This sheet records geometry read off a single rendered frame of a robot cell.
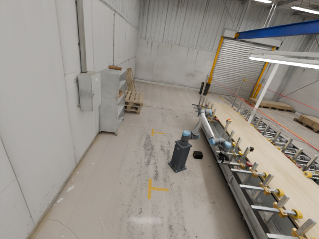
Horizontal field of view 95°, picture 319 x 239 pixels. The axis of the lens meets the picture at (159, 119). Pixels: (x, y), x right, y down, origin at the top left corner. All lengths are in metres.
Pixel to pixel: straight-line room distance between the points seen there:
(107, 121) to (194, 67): 7.32
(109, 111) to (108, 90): 0.50
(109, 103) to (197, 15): 7.69
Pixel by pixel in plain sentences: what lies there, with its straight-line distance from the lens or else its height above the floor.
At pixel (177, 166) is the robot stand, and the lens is 3.16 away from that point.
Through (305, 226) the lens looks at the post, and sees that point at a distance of 1.97.
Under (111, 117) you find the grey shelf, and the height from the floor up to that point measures 0.50.
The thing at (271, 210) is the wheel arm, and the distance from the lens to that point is 2.07.
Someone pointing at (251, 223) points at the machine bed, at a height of 0.17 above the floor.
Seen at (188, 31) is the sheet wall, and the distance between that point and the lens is 9.79.
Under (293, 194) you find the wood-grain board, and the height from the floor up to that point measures 0.90.
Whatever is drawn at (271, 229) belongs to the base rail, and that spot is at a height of 0.70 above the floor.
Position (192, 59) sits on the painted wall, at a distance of 9.87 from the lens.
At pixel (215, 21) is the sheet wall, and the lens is 10.23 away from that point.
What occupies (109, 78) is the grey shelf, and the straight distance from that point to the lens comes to 3.45.
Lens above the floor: 2.24
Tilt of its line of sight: 26 degrees down
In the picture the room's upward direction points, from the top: 10 degrees clockwise
